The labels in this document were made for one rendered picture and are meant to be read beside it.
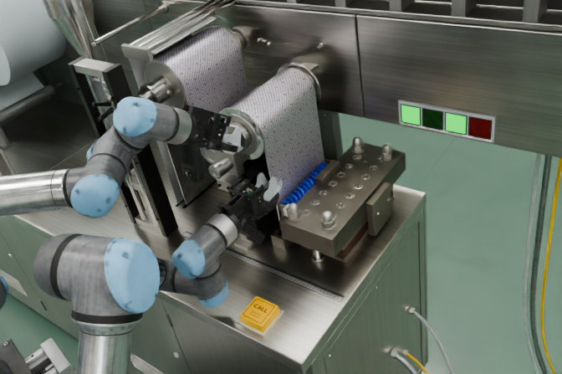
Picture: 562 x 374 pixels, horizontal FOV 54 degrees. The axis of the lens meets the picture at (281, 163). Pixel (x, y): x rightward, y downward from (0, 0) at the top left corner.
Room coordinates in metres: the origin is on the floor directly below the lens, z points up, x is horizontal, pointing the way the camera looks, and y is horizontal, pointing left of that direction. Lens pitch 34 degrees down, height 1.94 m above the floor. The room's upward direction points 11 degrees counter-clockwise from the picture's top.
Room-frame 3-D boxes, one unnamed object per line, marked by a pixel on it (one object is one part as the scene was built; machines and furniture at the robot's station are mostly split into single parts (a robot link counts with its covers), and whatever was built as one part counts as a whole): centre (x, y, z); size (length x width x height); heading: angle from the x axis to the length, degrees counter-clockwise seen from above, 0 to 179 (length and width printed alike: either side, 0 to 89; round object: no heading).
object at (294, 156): (1.24, -0.05, 1.12); 0.23 x 0.01 x 0.18; 138
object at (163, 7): (1.69, 0.37, 1.41); 0.30 x 0.04 x 0.04; 138
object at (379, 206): (1.14, -0.24, 0.96); 0.10 x 0.03 x 0.11; 138
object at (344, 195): (1.19, -0.16, 1.00); 0.40 x 0.16 x 0.06; 138
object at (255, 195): (1.06, 0.11, 1.12); 0.12 x 0.08 x 0.09; 138
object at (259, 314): (0.91, 0.12, 0.91); 0.07 x 0.07 x 0.02; 48
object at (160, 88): (1.34, 0.28, 1.33); 0.06 x 0.06 x 0.06; 48
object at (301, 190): (1.22, -0.06, 1.03); 0.21 x 0.04 x 0.03; 138
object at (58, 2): (1.75, 0.55, 1.50); 0.14 x 0.14 x 0.06
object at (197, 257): (0.94, 0.22, 1.11); 0.11 x 0.08 x 0.09; 138
